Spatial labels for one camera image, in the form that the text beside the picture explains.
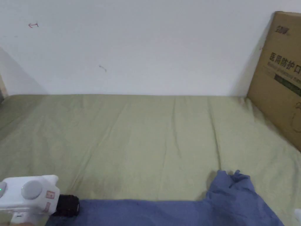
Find bed with pale green sheet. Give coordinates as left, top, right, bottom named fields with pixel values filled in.
left=0, top=94, right=301, bottom=226

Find brown cardboard carton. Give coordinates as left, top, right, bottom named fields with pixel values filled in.
left=247, top=11, right=301, bottom=152

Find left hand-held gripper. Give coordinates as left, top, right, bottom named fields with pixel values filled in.
left=0, top=175, right=80, bottom=226

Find blue garment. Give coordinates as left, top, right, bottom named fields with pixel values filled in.
left=44, top=169, right=285, bottom=226

